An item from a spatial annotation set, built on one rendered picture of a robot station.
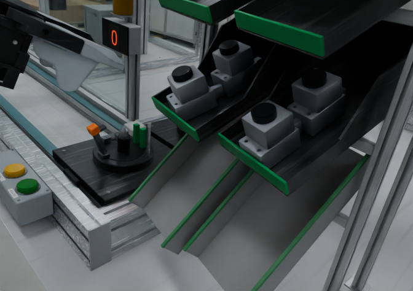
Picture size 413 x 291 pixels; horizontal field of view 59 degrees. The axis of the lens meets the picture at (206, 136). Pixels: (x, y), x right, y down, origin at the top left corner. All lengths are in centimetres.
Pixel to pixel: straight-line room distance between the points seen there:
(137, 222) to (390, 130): 50
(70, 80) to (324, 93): 29
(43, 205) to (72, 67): 46
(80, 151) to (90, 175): 11
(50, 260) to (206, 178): 36
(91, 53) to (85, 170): 47
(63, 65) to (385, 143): 38
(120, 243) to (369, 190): 48
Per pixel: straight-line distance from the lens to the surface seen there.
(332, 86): 47
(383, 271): 91
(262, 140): 43
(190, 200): 64
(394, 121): 49
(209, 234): 59
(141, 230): 79
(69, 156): 90
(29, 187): 81
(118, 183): 80
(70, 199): 78
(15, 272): 80
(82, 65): 41
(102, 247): 75
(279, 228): 56
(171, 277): 76
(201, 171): 65
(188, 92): 52
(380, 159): 51
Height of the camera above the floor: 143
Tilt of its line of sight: 27 degrees down
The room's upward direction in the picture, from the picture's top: 7 degrees clockwise
